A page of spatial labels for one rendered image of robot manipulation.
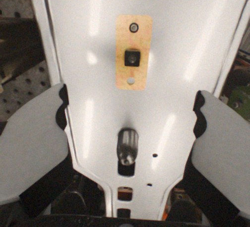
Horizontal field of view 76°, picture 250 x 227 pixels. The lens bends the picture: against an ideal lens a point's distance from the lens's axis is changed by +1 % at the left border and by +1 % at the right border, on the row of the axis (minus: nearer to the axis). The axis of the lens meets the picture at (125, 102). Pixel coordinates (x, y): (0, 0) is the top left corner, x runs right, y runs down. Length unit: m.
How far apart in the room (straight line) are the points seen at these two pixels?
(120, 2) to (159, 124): 0.16
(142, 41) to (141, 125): 0.12
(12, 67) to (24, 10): 0.36
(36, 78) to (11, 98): 0.15
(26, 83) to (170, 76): 0.53
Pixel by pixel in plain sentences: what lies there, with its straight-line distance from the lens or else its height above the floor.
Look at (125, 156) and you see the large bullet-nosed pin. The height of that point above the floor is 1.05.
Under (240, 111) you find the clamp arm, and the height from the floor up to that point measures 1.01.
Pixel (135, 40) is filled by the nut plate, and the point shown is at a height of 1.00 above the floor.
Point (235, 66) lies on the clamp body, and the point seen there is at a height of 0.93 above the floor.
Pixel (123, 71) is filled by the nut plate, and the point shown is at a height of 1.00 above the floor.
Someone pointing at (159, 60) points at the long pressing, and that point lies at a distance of 0.20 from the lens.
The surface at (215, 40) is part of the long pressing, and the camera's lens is 0.21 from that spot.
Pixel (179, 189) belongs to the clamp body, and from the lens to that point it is 0.52.
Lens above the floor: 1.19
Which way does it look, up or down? 59 degrees down
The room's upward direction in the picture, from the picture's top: 174 degrees counter-clockwise
